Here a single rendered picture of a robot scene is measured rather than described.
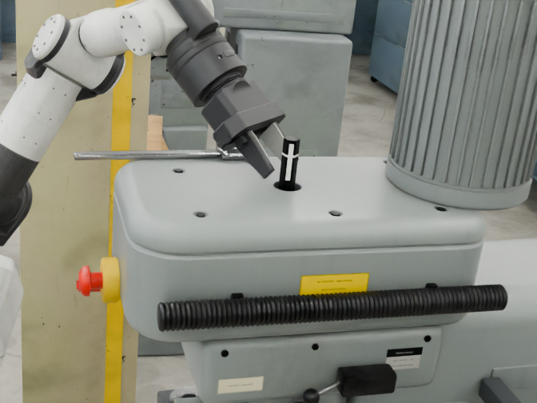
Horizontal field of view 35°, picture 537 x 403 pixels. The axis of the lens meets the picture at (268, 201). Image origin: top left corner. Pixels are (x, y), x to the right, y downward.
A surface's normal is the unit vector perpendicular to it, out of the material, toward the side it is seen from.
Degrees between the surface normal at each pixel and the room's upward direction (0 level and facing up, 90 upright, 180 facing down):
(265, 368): 90
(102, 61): 72
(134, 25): 105
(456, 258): 90
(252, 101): 38
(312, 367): 90
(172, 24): 43
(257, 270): 90
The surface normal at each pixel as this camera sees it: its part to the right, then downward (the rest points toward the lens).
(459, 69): -0.44, 0.30
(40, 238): 0.27, 0.40
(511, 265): 0.10, -0.92
